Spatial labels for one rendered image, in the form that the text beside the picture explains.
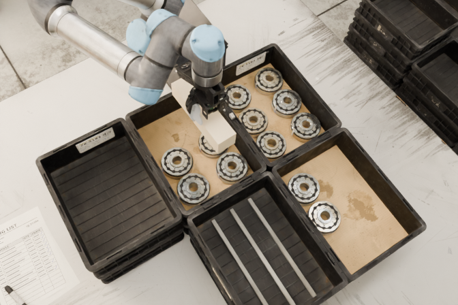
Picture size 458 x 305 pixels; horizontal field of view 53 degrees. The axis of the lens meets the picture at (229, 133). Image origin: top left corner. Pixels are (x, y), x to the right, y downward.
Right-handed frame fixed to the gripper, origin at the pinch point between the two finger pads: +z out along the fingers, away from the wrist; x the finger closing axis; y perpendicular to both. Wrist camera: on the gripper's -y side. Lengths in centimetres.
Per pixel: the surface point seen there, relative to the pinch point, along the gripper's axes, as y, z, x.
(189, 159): 1.7, 22.9, -6.6
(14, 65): -139, 110, -37
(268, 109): 0.2, 25.7, 27.7
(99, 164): -14.5, 25.9, -31.0
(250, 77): -14.6, 25.8, 30.9
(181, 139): -7.2, 25.8, -3.9
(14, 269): -4, 39, -70
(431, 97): 22, 68, 117
